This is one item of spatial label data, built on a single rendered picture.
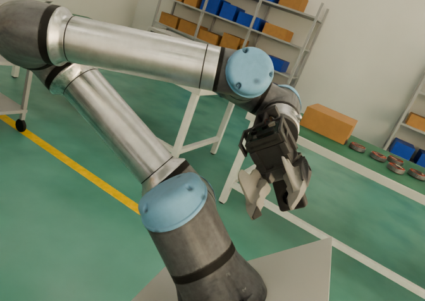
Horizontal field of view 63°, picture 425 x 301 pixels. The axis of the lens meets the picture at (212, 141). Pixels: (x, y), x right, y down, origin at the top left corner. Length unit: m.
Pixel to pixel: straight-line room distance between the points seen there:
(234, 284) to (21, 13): 0.53
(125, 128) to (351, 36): 5.95
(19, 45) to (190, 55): 0.27
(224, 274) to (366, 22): 6.09
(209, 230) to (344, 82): 5.98
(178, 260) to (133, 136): 0.26
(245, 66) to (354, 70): 5.91
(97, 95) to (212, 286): 0.40
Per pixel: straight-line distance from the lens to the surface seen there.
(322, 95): 6.49
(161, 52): 0.56
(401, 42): 6.43
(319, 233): 2.53
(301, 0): 6.18
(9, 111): 2.83
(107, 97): 0.70
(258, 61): 0.54
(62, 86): 0.73
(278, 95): 0.69
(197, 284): 0.57
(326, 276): 0.60
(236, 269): 0.58
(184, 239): 0.54
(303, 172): 0.52
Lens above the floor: 1.27
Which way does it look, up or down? 19 degrees down
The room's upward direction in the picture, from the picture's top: 21 degrees clockwise
